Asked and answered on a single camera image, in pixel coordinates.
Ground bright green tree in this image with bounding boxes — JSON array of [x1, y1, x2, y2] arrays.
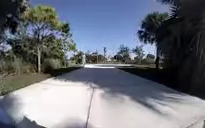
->
[[9, 4, 78, 74]]

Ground pale post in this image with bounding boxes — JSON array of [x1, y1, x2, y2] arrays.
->
[[82, 54, 87, 66]]

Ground grass strip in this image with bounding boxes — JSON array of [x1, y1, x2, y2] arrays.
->
[[0, 65, 83, 98], [118, 64, 205, 103]]

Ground distant row of trees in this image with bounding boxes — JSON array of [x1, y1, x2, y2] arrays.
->
[[69, 44, 158, 66]]

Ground row of dark trees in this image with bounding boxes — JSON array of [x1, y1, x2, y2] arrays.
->
[[158, 0, 205, 98]]

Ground low bushes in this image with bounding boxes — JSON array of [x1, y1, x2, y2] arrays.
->
[[0, 49, 74, 75]]

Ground tall slim palm tree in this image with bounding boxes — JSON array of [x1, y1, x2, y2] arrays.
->
[[136, 11, 171, 69]]

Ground pale concrete path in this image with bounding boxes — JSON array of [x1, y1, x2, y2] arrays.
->
[[0, 63, 205, 128]]

